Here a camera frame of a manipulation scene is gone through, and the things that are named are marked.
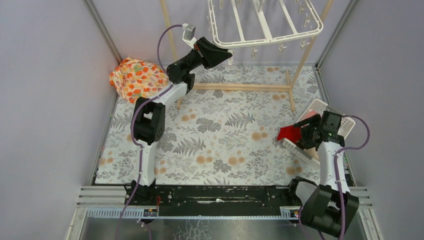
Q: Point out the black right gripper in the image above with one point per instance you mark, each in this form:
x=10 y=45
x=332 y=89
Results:
x=313 y=121

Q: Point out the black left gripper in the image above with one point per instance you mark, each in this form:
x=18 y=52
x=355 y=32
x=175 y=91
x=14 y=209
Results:
x=203 y=52

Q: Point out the red sock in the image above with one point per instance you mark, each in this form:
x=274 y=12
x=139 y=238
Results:
x=290 y=133

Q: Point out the white perforated plastic basket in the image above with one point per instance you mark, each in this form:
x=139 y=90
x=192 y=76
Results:
x=347 y=124

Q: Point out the white clip sock hanger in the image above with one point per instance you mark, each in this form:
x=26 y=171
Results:
x=267 y=54

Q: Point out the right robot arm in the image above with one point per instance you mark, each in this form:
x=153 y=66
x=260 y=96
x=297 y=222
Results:
x=328 y=207

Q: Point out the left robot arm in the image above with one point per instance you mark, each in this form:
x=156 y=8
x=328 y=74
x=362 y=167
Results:
x=149 y=117

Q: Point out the pink green patterned sock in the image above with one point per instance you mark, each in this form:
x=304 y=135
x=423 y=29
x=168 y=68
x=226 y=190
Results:
x=309 y=113

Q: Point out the beige sock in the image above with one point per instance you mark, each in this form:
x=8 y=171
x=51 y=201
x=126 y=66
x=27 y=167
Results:
x=313 y=153

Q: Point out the wooden drying rack stand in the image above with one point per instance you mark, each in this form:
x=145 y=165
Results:
x=238 y=86

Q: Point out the floral patterned table mat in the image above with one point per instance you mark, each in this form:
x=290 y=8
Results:
x=218 y=137

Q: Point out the orange floral cloth bundle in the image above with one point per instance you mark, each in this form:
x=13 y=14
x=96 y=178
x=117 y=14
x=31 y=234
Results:
x=134 y=78

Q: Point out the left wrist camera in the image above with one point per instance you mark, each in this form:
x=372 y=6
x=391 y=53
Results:
x=188 y=35

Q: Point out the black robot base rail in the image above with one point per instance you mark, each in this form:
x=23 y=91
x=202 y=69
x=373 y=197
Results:
x=234 y=199

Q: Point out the white slotted cable duct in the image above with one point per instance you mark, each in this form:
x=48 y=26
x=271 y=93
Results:
x=153 y=214

